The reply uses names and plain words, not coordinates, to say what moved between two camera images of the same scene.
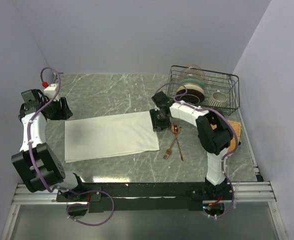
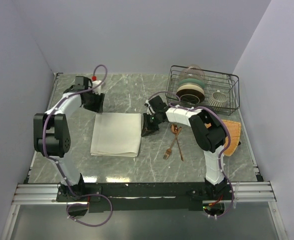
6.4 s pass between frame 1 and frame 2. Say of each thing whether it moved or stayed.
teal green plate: stayed
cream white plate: stayed
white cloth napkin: moved
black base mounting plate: stayed
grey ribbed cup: stayed
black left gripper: moved
